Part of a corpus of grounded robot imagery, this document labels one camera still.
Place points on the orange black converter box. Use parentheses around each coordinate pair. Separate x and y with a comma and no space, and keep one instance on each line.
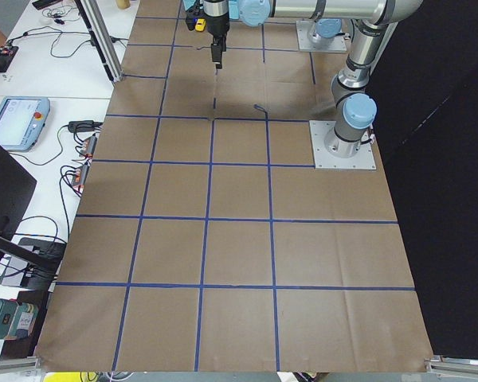
(88,147)

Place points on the aluminium frame post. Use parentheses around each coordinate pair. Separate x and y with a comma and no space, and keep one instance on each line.
(93,19)

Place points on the green box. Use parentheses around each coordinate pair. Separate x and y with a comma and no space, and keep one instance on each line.
(17,319)

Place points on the brown paper table cover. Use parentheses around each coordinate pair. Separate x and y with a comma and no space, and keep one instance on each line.
(207,240)

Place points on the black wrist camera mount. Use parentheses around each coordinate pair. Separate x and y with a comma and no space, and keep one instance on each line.
(193,13)

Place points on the black power adapter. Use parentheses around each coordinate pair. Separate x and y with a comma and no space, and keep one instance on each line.
(81,126)

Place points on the yellow beetle toy car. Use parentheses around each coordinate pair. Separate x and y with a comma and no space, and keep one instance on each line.
(200,25)

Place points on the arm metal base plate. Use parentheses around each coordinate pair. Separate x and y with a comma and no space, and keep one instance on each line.
(324,36)
(332,153)

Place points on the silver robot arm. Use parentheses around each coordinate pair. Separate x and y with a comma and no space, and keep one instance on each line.
(255,13)
(356,110)

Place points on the black monitor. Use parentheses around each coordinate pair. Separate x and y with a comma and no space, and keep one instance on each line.
(16,190)

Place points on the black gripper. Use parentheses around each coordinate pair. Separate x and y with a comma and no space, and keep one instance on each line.
(217,25)

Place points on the blue teach pendant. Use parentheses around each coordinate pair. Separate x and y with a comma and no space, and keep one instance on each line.
(22,119)

